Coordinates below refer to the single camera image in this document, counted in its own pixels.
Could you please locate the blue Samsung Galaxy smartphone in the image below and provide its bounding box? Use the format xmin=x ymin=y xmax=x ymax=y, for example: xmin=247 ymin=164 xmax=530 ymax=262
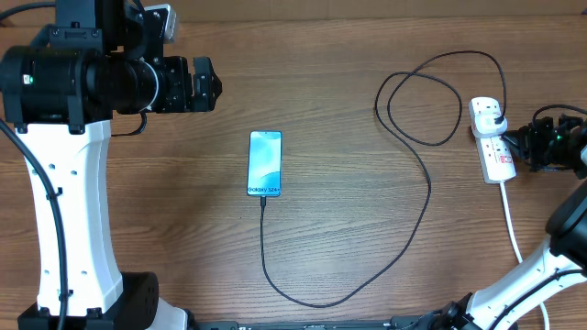
xmin=247 ymin=131 xmax=282 ymax=197

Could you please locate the black USB charging cable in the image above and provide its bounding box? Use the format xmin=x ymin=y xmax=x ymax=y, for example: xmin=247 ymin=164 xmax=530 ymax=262
xmin=259 ymin=49 xmax=508 ymax=309

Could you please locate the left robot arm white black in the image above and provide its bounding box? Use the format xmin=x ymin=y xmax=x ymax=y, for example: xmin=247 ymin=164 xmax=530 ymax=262
xmin=1 ymin=0 xmax=222 ymax=330

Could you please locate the white charger plug adapter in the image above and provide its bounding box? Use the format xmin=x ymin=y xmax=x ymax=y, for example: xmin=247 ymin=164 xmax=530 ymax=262
xmin=471 ymin=113 xmax=507 ymax=138

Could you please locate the white power strip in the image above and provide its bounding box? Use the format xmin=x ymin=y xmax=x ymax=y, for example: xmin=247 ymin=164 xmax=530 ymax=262
xmin=468 ymin=96 xmax=516 ymax=184

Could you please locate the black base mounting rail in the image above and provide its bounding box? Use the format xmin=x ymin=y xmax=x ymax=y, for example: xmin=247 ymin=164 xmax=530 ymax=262
xmin=192 ymin=314 xmax=519 ymax=330

